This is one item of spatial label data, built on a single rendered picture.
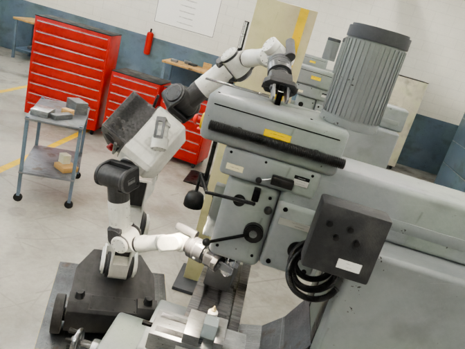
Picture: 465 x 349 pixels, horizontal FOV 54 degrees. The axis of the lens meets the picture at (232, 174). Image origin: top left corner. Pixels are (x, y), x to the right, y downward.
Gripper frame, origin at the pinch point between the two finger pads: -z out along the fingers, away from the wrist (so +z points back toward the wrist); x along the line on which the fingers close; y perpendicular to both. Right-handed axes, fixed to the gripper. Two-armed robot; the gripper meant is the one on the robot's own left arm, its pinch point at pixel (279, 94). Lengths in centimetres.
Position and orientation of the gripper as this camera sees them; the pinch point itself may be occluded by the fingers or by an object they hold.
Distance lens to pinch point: 158.8
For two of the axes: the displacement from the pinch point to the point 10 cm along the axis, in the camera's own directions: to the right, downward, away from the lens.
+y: 2.7, -6.1, -7.4
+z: 0.6, -7.6, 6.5
